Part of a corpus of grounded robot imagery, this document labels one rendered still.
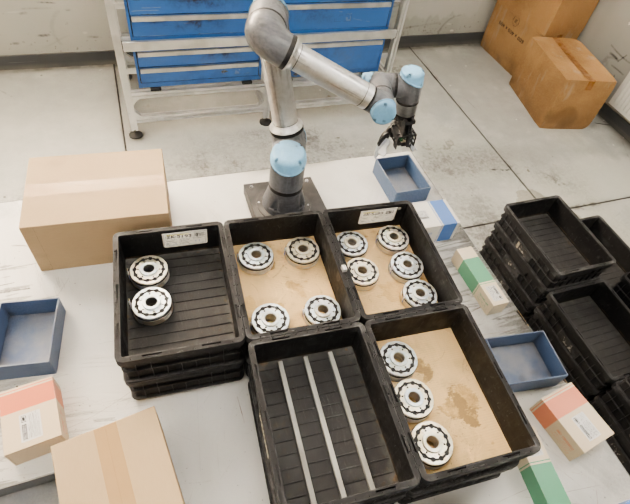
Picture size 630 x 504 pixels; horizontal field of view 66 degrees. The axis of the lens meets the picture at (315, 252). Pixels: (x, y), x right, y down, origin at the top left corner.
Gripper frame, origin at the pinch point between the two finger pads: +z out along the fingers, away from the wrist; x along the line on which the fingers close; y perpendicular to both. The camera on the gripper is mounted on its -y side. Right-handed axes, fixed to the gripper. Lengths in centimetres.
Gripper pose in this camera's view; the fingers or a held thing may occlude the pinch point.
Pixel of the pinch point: (392, 153)
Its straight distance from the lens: 183.8
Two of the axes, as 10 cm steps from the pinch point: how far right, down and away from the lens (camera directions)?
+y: 2.9, 7.6, -5.8
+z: -0.3, 6.1, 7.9
